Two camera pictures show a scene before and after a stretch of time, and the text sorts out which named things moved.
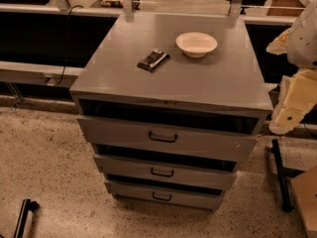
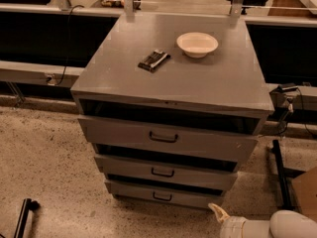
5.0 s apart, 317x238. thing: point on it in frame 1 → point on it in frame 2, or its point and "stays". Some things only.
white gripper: x=304 y=42 → x=232 y=228
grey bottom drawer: x=165 y=195 stays
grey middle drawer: x=164 y=173 stays
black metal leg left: x=27 y=205 stays
